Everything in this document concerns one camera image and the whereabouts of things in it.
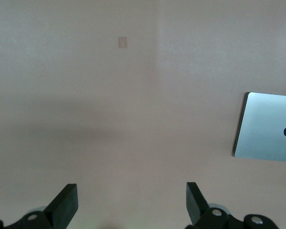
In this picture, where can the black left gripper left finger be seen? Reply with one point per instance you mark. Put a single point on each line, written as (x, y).
(59, 207)

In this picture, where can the grey aluminium laptop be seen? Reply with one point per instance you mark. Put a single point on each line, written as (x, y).
(264, 128)

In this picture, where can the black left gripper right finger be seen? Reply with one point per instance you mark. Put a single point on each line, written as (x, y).
(200, 210)

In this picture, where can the small brown tape patch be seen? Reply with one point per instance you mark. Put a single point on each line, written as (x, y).
(122, 42)

